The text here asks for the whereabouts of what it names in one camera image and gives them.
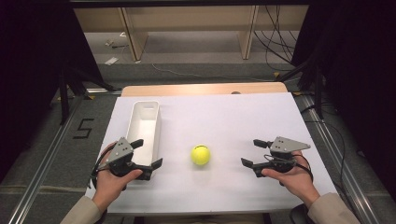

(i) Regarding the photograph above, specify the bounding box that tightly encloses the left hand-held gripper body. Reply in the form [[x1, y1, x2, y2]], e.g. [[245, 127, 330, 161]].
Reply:
[[98, 136, 154, 181]]

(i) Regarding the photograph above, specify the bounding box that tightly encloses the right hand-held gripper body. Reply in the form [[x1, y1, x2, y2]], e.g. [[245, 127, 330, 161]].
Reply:
[[252, 136, 311, 178]]

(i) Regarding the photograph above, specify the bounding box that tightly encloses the white rectangular plastic container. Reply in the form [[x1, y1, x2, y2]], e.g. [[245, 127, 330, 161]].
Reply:
[[125, 100, 163, 188]]

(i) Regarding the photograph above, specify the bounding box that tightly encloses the yellow tennis ball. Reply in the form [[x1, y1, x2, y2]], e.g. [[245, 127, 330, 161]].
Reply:
[[191, 144, 212, 166]]

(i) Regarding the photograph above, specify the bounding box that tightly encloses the person's right hand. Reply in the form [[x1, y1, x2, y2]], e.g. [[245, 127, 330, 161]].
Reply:
[[261, 150, 321, 209]]

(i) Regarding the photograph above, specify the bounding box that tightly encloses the person's left hand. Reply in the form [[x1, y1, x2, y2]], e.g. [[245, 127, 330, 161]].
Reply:
[[92, 141, 144, 213]]

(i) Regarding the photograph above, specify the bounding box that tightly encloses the white table board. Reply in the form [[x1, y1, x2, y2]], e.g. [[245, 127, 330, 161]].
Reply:
[[84, 91, 339, 216]]

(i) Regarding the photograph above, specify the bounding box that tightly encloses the black metal stand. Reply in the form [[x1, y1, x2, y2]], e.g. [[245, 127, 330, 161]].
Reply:
[[57, 66, 117, 125], [276, 58, 327, 121]]

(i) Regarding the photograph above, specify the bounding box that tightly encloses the black round seat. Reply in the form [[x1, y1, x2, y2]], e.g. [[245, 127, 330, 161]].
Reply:
[[289, 203, 312, 224]]

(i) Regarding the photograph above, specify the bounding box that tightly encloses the dark curtain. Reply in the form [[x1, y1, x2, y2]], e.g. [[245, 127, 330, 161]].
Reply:
[[291, 0, 396, 202], [0, 0, 106, 183]]

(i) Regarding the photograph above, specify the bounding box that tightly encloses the light wooden desk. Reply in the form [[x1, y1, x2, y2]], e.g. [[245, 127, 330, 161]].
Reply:
[[74, 5, 309, 62]]

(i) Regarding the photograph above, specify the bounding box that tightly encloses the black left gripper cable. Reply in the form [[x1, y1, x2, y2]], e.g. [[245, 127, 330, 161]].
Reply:
[[88, 146, 110, 190]]

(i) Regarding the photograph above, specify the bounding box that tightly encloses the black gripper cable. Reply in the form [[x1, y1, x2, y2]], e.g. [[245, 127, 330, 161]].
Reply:
[[263, 153, 315, 184], [88, 146, 110, 190]]

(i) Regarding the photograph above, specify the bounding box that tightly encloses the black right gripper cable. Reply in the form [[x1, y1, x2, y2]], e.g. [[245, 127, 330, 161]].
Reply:
[[263, 153, 315, 184]]

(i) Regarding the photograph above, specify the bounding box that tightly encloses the thin black floor cable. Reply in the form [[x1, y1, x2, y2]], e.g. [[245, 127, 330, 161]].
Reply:
[[301, 104, 347, 202]]

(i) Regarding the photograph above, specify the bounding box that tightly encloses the short aluminium floor rail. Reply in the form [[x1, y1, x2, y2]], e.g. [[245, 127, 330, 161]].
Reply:
[[85, 88, 123, 96]]

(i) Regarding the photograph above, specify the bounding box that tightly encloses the long aluminium floor rail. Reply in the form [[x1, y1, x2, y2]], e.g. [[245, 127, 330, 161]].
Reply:
[[299, 93, 381, 224], [7, 92, 92, 224]]

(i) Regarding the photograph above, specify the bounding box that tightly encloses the bundle of black floor cables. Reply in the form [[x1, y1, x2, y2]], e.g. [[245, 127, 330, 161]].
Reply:
[[253, 5, 301, 73]]

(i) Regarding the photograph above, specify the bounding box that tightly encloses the black frame bar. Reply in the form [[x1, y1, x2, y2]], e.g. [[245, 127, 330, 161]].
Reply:
[[68, 0, 312, 7]]

